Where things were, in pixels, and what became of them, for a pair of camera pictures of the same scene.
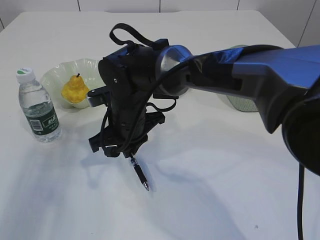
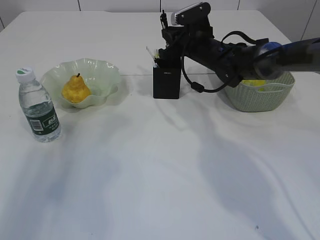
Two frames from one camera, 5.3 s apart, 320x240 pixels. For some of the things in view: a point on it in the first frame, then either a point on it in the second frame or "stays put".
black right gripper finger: [130, 153] → [170, 56]
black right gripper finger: [112, 151] → [173, 35]
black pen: [139, 172] → [164, 21]
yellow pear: [74, 90] stays put
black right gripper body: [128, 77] → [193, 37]
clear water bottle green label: [37, 105] stays put
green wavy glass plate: [56, 76] stays put
